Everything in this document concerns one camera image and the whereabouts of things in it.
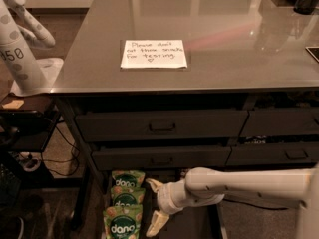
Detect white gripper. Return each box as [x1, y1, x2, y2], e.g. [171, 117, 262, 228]
[146, 178, 224, 237]

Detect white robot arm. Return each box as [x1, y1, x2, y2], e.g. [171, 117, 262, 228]
[146, 165, 319, 239]

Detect middle green rice chip bag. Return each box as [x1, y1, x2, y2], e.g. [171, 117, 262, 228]
[111, 186, 146, 206]

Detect green rice chip bag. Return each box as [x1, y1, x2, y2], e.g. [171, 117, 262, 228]
[112, 170, 145, 188]
[111, 186, 146, 206]
[103, 205, 143, 239]

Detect open bottom dark drawer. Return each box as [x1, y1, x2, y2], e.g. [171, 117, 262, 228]
[100, 167, 229, 239]

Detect rear green rice chip bag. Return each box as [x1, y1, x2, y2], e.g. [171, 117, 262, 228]
[112, 170, 145, 188]

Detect front green rice chip bag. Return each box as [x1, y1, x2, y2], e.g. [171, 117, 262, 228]
[103, 205, 143, 239]

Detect middle left dark drawer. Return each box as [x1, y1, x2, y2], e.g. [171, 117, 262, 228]
[92, 145, 231, 170]

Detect top left dark drawer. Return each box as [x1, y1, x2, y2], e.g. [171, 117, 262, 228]
[75, 110, 248, 142]

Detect middle right dark drawer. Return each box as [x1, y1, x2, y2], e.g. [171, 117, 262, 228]
[226, 142, 319, 166]

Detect top right dark drawer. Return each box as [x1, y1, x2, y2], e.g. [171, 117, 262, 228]
[241, 108, 319, 137]

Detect dark tablet on counter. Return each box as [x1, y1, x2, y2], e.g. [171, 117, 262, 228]
[305, 47, 319, 63]

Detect black side table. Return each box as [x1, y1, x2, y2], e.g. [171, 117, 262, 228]
[0, 95, 60, 188]

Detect white paper note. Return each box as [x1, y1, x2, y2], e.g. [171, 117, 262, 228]
[121, 40, 187, 69]

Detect tan sticky note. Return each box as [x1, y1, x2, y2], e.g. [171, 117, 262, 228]
[2, 100, 24, 110]

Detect white polka dot robot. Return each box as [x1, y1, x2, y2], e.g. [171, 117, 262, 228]
[0, 0, 64, 97]

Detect black floor cable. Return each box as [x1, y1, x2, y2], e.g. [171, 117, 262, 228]
[222, 197, 267, 211]

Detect black cables under side table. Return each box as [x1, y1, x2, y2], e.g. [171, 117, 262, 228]
[39, 117, 83, 178]

